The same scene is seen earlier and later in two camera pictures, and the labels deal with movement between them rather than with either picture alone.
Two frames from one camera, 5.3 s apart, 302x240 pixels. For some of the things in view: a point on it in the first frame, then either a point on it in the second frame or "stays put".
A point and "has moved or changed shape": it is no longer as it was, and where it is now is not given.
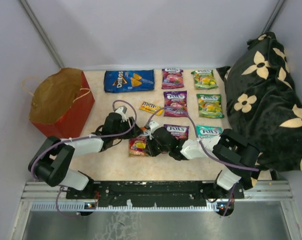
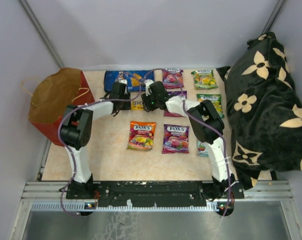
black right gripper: (154, 143) -> (147, 104)
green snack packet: (204, 79) stays put
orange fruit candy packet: (137, 144) has moved or changed shape
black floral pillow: (264, 103) stays put
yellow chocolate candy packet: (151, 108) has moved or changed shape
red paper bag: (61, 103) stays put
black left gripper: (130, 127) -> (121, 105)
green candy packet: (210, 106) stays put
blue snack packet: (129, 80) stays put
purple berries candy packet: (172, 78) stays put
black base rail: (147, 193) stays put
